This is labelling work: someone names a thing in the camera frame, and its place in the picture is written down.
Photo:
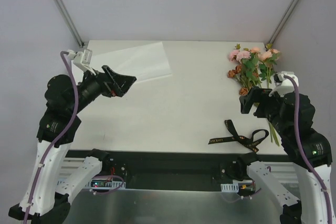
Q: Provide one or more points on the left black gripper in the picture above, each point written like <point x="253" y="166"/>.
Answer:
<point x="107" y="83"/>

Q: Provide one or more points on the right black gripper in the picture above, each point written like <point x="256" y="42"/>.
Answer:
<point x="259" y="103"/>

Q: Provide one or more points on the pink rose stem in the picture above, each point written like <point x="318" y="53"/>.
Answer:
<point x="241" y="56"/>

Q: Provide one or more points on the peach rose stem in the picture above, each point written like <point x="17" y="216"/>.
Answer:
<point x="267" y="60"/>
<point x="254" y="53"/>

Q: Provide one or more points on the black printed ribbon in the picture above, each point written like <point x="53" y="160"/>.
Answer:
<point x="249" y="143"/>

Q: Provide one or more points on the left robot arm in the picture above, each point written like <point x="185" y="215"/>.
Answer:
<point x="45" y="201"/>

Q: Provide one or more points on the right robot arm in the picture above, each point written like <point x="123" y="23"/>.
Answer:
<point x="310" y="152"/>

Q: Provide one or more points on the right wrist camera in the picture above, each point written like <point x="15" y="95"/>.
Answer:
<point x="283" y="83"/>

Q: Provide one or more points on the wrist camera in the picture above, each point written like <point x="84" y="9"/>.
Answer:
<point x="283" y="83"/>
<point x="81" y="60"/>

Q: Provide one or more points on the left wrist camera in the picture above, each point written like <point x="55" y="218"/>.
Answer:
<point x="81" y="60"/>

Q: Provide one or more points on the aluminium rail profile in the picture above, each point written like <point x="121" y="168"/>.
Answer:
<point x="285" y="173"/>

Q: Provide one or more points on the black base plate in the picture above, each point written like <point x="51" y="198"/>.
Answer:
<point x="171" y="171"/>

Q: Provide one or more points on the right cable duct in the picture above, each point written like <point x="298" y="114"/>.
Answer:
<point x="230" y="188"/>

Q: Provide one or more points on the cable duct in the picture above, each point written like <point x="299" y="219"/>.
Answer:
<point x="230" y="188"/>
<point x="102" y="184"/>

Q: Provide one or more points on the left cable duct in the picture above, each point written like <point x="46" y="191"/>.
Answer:
<point x="102" y="184"/>

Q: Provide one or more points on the left aluminium frame post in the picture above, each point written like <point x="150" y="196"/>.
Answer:
<point x="69" y="22"/>

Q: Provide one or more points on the aluminium frame post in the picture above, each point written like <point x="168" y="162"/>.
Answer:
<point x="69" y="22"/>
<point x="283" y="21"/>

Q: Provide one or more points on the right aluminium frame post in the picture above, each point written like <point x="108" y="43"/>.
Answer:
<point x="283" y="21"/>

